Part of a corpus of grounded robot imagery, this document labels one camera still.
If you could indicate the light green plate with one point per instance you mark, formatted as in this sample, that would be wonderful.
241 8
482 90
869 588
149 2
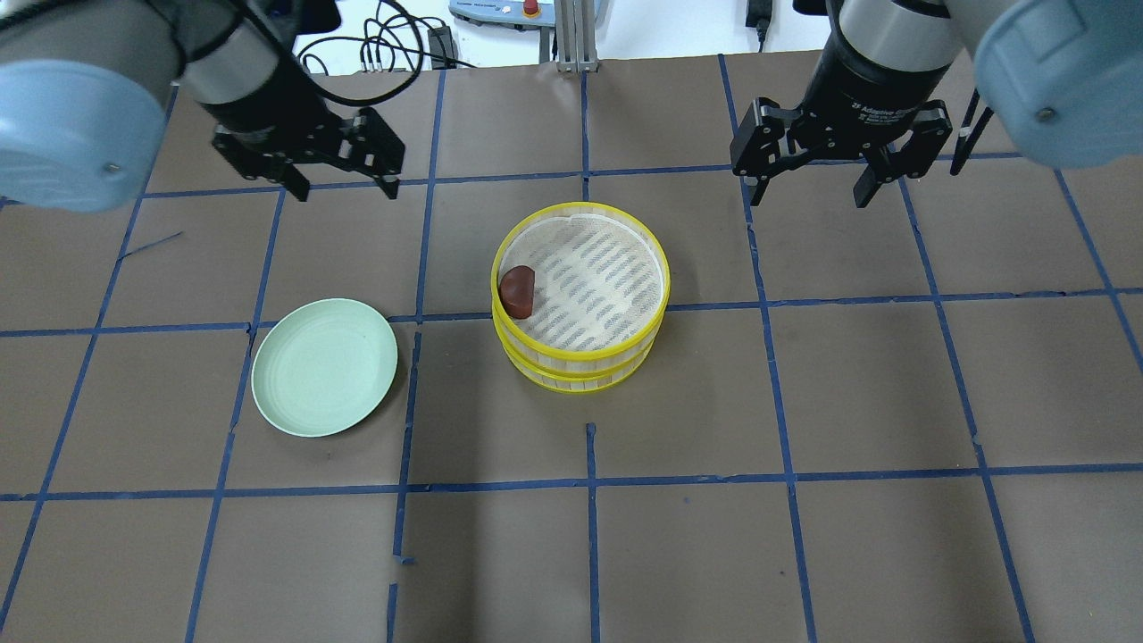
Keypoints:
324 367

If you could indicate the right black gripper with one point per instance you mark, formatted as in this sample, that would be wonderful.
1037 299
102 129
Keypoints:
864 91

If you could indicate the black power adapter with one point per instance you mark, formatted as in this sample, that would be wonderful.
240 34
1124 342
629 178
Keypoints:
760 14

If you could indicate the aluminium frame post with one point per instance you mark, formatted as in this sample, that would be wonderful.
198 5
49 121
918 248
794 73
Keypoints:
575 25

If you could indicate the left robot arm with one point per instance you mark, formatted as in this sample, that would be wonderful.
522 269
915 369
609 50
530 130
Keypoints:
85 87

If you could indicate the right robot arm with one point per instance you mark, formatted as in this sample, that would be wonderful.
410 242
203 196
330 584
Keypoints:
1062 77

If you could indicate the teach pendant with red button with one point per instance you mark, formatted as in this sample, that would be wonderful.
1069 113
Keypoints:
507 14

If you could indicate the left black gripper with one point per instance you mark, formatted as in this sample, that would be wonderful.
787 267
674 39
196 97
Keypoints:
268 105

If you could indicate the brown steamed bun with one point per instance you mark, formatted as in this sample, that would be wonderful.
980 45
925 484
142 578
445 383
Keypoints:
516 291

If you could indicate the yellow steamer basket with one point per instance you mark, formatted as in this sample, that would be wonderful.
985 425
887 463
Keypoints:
601 278
553 370

